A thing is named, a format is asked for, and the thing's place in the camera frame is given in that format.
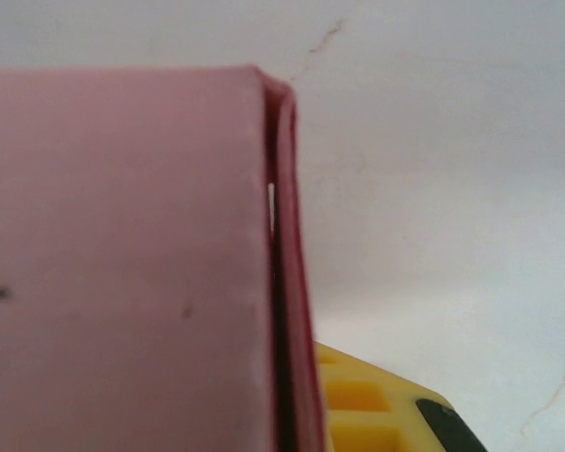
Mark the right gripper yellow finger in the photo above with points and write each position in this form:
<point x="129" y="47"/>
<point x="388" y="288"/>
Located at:
<point x="358" y="400"/>

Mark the pink cloth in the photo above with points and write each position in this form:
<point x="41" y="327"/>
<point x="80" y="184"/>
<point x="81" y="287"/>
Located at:
<point x="122" y="259"/>

